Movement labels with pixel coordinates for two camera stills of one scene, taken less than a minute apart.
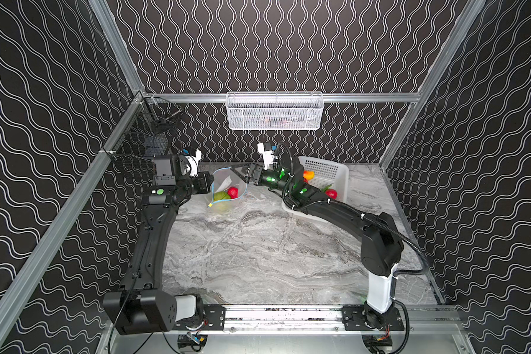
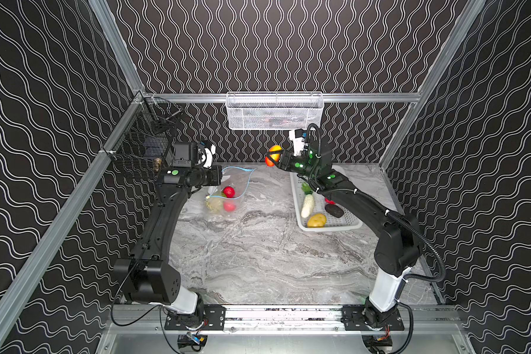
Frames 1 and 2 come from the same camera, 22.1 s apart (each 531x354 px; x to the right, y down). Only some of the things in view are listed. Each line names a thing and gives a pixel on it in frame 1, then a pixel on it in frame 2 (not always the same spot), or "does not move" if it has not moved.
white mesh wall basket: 274,110 does not move
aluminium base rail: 419,320 does not move
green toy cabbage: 221,195 -> 214,206
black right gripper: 252,172 -> 285,158
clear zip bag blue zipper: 228,191 does not move
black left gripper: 206,181 -> 217,175
